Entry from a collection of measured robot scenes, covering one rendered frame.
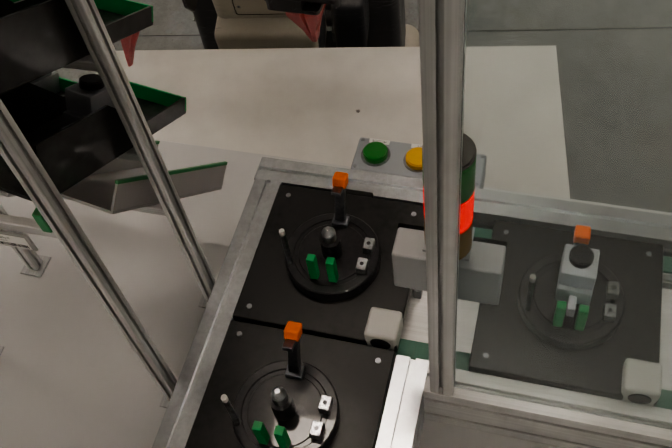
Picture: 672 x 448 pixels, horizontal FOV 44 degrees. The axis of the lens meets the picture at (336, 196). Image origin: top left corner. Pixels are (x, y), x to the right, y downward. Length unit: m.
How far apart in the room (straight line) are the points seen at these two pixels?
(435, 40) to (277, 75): 1.05
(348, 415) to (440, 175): 0.47
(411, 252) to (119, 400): 0.59
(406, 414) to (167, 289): 0.47
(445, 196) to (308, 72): 0.92
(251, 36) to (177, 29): 1.32
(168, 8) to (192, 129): 1.68
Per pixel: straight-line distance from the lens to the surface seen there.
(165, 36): 3.12
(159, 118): 1.10
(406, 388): 1.15
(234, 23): 1.85
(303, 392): 1.12
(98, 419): 1.32
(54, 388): 1.37
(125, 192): 1.09
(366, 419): 1.11
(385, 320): 1.15
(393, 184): 1.31
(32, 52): 0.89
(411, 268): 0.92
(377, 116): 1.54
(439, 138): 0.70
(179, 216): 1.15
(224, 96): 1.62
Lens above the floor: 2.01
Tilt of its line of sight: 53 degrees down
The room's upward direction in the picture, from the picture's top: 10 degrees counter-clockwise
